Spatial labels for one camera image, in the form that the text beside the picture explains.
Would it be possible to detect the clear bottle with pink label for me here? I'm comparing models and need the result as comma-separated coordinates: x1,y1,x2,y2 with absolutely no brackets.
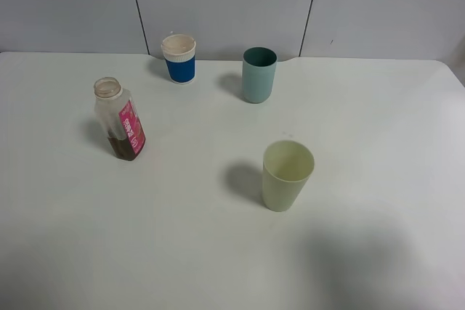
94,77,146,161

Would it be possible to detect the pale green plastic cup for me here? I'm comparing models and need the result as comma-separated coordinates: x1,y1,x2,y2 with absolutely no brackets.
262,140,315,212

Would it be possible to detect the blue and white paper cup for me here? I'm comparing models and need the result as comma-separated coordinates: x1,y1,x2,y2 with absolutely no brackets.
161,34,196,84

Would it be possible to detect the teal plastic cup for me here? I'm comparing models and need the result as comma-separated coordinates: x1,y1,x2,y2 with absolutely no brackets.
242,47,278,104

